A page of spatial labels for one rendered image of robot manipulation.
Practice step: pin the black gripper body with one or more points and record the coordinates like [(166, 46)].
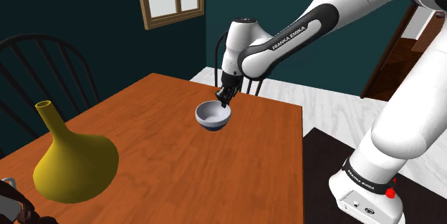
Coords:
[(231, 82)]

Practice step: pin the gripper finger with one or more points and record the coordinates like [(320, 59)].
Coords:
[(220, 94), (227, 99)]

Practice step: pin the grey bowl with blue base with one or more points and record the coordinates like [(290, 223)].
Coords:
[(211, 116)]

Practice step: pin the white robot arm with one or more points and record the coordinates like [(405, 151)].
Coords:
[(401, 125)]

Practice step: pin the black spindle-back chair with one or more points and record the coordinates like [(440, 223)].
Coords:
[(42, 62), (218, 52)]

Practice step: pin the wooden table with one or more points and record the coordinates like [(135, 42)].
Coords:
[(181, 174)]

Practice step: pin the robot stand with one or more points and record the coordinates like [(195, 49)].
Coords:
[(321, 160)]

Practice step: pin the yellow long-necked vase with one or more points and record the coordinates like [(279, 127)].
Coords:
[(75, 167)]

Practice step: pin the brown wooden door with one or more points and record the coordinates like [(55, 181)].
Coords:
[(394, 66)]

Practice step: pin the dark brown and grey object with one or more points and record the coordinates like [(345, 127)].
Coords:
[(14, 209)]

